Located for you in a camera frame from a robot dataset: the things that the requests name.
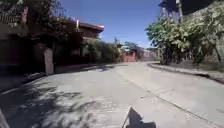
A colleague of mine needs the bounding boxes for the bushes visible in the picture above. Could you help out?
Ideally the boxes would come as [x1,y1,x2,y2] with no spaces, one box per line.
[79,39,124,64]

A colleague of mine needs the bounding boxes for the red gate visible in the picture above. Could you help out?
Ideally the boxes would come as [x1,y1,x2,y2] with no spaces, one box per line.
[121,50,138,63]

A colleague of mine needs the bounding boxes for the grey concrete road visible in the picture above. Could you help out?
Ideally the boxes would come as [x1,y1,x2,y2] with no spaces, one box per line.
[0,61,224,128]

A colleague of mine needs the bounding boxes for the house with red roof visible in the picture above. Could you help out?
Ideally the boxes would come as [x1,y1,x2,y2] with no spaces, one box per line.
[56,18,105,64]

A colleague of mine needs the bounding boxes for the robot's own part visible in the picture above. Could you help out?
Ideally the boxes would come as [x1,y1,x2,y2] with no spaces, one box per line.
[120,105,135,128]

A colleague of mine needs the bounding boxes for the concrete pillar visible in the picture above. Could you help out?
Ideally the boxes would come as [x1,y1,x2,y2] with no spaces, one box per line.
[43,47,55,76]

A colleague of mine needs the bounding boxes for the raised concrete kerb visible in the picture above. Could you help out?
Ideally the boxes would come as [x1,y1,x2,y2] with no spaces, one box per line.
[147,61,224,85]

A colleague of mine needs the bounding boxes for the leafy trees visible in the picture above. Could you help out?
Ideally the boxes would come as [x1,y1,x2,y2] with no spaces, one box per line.
[145,0,224,66]

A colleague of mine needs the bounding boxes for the tree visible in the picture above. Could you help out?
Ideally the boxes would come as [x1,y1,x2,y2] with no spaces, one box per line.
[0,0,84,46]

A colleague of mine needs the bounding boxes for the dark boundary wall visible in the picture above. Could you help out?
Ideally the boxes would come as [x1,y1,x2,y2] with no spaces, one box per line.
[0,19,84,77]

